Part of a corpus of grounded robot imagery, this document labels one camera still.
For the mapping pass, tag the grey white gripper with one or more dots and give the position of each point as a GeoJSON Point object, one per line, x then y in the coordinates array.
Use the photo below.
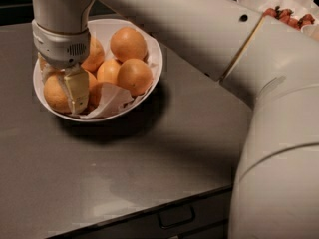
{"type": "Point", "coordinates": [60, 49]}

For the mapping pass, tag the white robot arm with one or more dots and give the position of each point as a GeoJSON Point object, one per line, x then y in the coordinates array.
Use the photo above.
{"type": "Point", "coordinates": [269, 65]}

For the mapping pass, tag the small left middle orange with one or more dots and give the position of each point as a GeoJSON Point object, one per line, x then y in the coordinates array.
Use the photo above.
{"type": "Point", "coordinates": [92, 78]}

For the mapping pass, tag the lower partly hidden orange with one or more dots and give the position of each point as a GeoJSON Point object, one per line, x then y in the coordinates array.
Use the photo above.
{"type": "Point", "coordinates": [94, 96]}

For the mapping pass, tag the white bowl with oranges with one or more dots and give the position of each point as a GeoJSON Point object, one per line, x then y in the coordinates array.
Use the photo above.
{"type": "Point", "coordinates": [115, 101]}

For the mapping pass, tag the white paper in strawberry bowl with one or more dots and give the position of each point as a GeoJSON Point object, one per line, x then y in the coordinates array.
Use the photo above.
{"type": "Point", "coordinates": [299, 7]}

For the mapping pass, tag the white paper liner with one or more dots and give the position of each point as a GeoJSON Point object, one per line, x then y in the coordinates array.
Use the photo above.
{"type": "Point", "coordinates": [127, 76]}

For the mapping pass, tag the dark upper drawer front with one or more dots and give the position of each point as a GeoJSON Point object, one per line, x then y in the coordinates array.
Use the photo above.
{"type": "Point", "coordinates": [162, 222]}

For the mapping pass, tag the dark drawer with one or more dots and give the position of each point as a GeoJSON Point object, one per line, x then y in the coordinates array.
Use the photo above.
{"type": "Point", "coordinates": [217, 230]}
{"type": "Point", "coordinates": [162, 222]}

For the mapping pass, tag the dark lower drawer front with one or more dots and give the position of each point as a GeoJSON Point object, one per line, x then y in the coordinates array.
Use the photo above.
{"type": "Point", "coordinates": [217, 230]}

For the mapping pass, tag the red strawberries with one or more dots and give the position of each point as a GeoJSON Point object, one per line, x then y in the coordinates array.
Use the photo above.
{"type": "Point", "coordinates": [287, 17]}

